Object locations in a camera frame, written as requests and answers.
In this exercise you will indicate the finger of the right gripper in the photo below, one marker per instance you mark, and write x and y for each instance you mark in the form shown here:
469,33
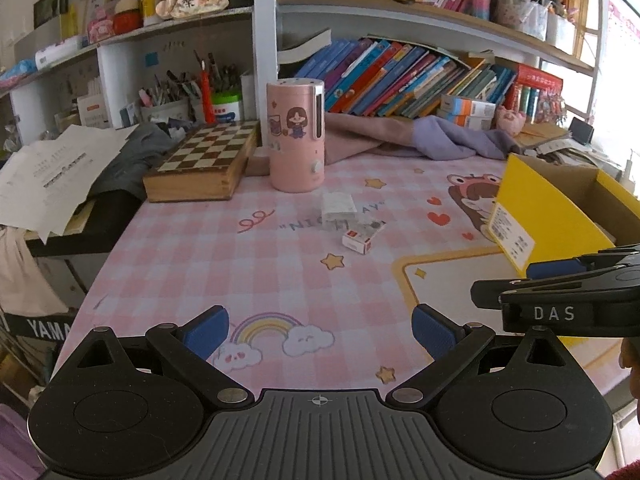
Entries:
554,268

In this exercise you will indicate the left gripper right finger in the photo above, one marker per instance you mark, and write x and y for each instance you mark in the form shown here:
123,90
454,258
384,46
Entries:
453,348

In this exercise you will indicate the white red staples box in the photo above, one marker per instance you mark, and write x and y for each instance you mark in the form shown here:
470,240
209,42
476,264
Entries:
359,237

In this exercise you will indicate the wooden chess board box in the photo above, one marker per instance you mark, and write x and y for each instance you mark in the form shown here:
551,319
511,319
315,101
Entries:
207,165

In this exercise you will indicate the green lid jar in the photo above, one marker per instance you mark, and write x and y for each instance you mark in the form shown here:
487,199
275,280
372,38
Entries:
228,106

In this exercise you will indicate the pink cartoon cylinder container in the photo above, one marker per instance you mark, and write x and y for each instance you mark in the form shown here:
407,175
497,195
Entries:
296,134

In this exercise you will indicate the row of leaning books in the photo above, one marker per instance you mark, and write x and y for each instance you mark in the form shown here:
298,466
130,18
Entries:
377,77

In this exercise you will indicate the orange white medicine boxes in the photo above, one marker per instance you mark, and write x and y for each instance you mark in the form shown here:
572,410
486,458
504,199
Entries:
467,113

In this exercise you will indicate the small pink pig figure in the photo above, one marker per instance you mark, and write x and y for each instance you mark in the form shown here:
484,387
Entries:
510,121

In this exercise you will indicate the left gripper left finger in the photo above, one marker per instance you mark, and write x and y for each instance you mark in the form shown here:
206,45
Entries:
184,350

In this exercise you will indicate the yellow cardboard box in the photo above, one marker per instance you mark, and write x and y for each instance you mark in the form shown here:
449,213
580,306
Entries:
545,212

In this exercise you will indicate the white eraser block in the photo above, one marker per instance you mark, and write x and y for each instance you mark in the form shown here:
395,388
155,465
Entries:
337,208

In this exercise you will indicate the white paper sheets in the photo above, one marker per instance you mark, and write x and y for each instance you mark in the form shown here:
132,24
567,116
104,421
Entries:
43,183

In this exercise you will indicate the pink purple cloth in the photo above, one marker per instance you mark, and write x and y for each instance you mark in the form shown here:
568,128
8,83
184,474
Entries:
432,137

